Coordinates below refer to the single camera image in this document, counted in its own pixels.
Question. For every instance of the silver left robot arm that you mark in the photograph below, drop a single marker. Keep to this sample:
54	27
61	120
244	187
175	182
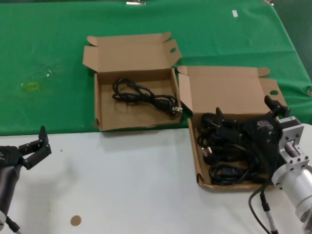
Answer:
1	218

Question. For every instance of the white tape strip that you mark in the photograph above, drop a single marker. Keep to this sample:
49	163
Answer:
235	13

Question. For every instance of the metal tablecloth clip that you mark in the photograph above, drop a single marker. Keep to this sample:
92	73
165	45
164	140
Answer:
268	1
136	3

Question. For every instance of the open brown cardboard box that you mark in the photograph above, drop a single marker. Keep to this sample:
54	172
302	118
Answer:
136	119
226	90

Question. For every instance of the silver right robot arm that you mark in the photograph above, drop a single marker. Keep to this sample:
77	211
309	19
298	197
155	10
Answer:
295	182

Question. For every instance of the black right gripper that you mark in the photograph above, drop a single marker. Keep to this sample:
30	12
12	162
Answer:
262	135

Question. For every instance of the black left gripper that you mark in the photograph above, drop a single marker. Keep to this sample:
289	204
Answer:
8	158

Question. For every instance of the round brown cardboard disc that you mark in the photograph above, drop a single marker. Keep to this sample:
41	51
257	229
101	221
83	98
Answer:
75	220

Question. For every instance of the green tablecloth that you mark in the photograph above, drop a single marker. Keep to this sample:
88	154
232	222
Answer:
48	36

